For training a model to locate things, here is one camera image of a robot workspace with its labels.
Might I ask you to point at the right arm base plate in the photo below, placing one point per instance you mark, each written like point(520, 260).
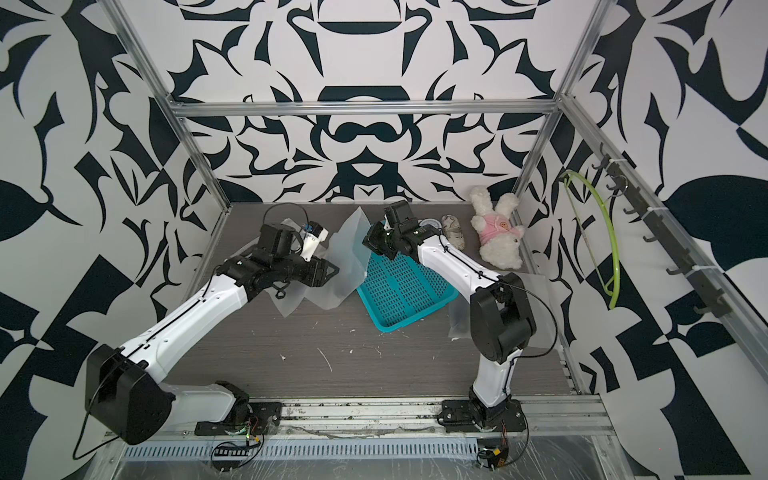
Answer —
point(471, 415)

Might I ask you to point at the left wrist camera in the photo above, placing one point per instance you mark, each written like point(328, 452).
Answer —
point(314, 235)

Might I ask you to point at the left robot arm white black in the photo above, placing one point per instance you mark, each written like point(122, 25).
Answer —
point(125, 387)

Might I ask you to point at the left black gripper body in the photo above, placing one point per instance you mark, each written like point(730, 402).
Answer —
point(298, 270)

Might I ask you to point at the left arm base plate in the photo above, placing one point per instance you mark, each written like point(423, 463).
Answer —
point(252, 418)

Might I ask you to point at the white plush bunny pink shirt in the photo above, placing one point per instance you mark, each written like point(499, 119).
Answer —
point(500, 240)

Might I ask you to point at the translucent zip-top bag bottom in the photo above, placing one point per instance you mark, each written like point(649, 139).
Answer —
point(350, 256)

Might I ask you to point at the black wall hook rack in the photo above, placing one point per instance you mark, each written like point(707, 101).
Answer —
point(666, 231)

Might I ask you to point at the teal plastic basket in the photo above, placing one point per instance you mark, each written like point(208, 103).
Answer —
point(397, 293)

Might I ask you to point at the small white round clock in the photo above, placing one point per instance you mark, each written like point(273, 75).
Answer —
point(434, 223)

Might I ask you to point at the green plastic hanger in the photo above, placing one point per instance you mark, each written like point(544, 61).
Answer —
point(612, 286)

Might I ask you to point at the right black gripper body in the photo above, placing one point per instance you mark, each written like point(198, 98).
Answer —
point(384, 239)

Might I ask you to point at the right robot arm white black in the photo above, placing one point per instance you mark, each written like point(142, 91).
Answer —
point(500, 314)

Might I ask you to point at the aluminium frame rail front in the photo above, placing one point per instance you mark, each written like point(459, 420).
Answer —
point(377, 417)

